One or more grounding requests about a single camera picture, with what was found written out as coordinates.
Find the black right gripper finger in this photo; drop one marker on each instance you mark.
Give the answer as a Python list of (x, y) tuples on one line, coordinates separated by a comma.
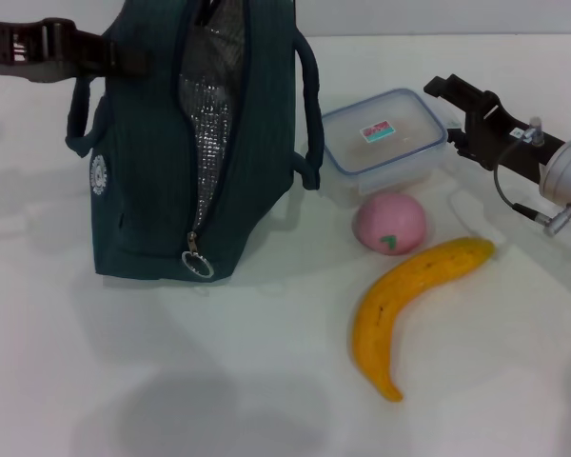
[(457, 93), (461, 143)]

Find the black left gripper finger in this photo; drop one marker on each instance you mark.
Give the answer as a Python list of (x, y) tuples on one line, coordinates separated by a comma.
[(114, 57)]

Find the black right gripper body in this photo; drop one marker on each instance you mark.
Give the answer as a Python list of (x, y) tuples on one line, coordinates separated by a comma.
[(514, 143)]

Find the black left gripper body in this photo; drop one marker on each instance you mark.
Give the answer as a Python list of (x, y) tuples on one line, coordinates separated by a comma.
[(9, 47)]

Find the clear plastic food container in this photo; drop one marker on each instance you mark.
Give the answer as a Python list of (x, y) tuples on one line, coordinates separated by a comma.
[(380, 143)]

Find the pink toy peach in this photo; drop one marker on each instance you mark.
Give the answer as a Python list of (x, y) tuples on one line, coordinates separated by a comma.
[(390, 221)]

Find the dark teal insulated lunch bag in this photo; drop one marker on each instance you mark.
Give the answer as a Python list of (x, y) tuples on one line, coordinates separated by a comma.
[(138, 190)]

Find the yellow toy banana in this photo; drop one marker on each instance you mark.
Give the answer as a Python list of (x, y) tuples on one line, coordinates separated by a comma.
[(385, 309)]

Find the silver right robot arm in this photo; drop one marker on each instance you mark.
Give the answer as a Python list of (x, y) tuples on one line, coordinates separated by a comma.
[(568, 166)]

